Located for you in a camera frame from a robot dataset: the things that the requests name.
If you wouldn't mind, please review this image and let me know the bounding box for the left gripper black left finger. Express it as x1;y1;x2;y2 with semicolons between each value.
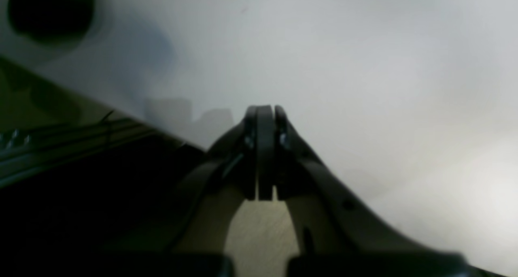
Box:
101;106;258;277

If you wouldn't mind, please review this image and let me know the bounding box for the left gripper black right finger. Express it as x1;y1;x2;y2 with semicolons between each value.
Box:
274;106;472;277

